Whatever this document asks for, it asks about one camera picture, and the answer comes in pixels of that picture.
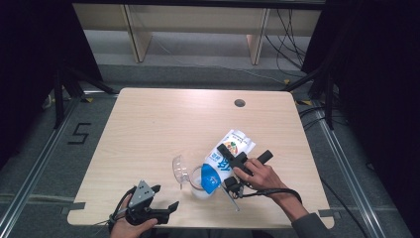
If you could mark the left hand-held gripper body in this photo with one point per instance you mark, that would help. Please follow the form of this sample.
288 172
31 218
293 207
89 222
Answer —
141 195

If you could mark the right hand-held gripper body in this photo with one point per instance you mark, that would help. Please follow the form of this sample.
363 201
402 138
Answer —
233 185

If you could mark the blue and white bag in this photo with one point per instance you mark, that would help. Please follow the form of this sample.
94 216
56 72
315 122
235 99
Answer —
211 178

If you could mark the person's right hand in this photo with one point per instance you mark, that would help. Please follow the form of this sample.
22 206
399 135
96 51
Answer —
264 180

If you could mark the person's left hand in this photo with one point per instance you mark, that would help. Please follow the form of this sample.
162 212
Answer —
127 231

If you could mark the grey tape strip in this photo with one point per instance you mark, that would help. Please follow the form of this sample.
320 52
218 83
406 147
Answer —
78 206
326 213

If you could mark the yellow and black tape piece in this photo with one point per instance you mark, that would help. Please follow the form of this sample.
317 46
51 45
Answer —
305 102
286 81
87 99

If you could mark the black metal stand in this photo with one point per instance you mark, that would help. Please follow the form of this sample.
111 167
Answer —
329 105
58 105

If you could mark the light wooden shelf unit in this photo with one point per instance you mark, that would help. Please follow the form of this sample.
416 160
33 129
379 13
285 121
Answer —
138 43

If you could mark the black curtain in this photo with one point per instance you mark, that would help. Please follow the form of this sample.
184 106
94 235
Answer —
29 66
379 82

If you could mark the aluminium floor rail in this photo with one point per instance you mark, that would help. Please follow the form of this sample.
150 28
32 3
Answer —
31 177
344 165

